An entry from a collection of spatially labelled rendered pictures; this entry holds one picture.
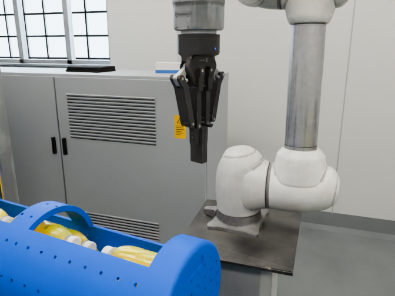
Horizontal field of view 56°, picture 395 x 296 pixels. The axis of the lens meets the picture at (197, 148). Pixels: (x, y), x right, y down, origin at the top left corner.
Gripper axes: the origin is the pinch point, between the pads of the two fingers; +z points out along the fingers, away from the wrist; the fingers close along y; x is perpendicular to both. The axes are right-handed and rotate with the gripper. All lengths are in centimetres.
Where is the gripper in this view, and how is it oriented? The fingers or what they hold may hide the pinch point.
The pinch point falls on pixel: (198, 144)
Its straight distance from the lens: 70.5
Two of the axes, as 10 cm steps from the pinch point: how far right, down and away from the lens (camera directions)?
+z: 0.0, 9.6, 2.7
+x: 7.6, 1.8, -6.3
